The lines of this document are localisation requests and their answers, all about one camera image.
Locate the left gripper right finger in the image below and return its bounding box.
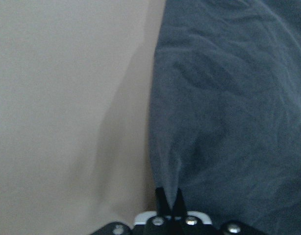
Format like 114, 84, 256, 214
169, 189, 263, 235

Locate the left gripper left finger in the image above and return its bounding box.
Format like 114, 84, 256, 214
92, 188, 172, 235

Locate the black printed t-shirt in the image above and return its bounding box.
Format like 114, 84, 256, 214
149, 0, 301, 235

